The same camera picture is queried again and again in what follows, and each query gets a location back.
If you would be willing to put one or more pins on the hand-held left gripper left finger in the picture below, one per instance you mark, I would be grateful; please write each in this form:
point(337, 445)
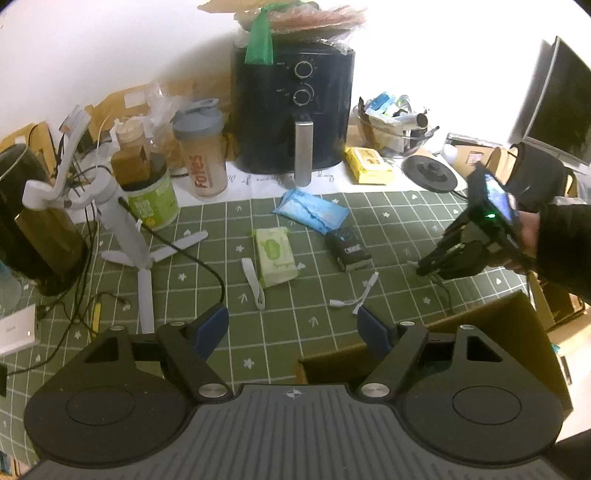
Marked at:
point(212, 327)

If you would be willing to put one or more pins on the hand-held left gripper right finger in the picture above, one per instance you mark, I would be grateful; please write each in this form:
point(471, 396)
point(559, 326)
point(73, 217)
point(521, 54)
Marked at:
point(371, 330)

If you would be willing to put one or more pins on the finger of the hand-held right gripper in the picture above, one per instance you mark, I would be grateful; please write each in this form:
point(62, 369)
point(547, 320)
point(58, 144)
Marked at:
point(438, 258)
point(461, 265)

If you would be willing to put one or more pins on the small black packet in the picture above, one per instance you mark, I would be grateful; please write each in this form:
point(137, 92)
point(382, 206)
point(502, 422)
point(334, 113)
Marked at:
point(348, 249)

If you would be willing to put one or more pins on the cardboard box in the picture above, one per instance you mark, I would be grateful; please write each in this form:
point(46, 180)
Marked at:
point(521, 332)

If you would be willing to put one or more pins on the green wet wipes pack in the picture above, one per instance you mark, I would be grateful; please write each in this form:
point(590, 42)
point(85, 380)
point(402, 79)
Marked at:
point(274, 254)

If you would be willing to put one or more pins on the blue tissue pack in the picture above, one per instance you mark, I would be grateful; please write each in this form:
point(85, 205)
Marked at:
point(309, 210)

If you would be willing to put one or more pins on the person's right forearm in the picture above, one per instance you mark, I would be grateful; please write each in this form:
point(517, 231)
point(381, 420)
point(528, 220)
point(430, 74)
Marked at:
point(563, 249)

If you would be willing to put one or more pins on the person's right hand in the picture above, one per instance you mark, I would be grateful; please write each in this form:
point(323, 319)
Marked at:
point(530, 233)

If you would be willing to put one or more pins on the black cloth on chair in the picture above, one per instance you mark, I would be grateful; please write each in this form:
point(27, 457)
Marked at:
point(540, 180)

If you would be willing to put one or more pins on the black kettle base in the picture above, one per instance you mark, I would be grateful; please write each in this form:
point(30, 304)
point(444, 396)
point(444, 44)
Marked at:
point(429, 173)

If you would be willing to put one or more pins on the green checked tablecloth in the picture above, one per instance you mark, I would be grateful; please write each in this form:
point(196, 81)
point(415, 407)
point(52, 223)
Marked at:
point(300, 332)

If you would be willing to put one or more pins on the black monitor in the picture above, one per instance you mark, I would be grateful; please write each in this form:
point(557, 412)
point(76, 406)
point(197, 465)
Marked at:
point(558, 115)

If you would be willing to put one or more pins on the yellow pen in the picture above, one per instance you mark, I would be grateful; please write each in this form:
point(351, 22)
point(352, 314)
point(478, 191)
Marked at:
point(97, 317)

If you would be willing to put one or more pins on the glass bowl of clutter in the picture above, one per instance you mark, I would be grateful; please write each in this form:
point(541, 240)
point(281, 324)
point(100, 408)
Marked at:
point(392, 134)

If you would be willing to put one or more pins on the yellow wet wipes pack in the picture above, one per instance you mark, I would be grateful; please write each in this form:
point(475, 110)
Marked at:
point(367, 164)

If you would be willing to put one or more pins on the white phone tripod stand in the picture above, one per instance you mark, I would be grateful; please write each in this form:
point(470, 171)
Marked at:
point(124, 230)

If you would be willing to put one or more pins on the green label jar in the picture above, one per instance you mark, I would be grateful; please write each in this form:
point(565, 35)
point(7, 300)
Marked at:
point(150, 203)

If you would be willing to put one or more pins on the white printed cloth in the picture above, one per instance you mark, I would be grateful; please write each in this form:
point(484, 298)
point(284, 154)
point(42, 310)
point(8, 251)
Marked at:
point(258, 184)

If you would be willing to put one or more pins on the grey lid shaker bottle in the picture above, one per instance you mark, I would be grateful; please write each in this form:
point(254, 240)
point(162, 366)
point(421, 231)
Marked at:
point(203, 161)

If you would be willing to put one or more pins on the brown spice bottle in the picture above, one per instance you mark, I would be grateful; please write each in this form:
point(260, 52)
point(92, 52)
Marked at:
point(131, 157)

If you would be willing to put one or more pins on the black glass kettle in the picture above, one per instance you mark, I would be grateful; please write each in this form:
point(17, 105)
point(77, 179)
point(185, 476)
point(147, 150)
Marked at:
point(41, 244)

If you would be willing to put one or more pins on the white power box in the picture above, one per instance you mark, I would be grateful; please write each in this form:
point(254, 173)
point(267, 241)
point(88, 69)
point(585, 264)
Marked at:
point(16, 330)

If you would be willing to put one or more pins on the black air fryer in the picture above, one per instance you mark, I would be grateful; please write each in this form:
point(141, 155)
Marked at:
point(263, 115)

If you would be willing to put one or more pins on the cardboard sheets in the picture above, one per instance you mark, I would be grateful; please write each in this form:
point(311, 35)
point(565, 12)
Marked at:
point(120, 99)

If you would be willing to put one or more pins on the plastic wrapped brown plates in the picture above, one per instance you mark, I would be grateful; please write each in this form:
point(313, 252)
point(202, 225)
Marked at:
point(304, 16)

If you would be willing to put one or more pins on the green plastic bag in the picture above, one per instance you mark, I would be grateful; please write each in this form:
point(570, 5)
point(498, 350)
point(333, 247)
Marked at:
point(259, 41)

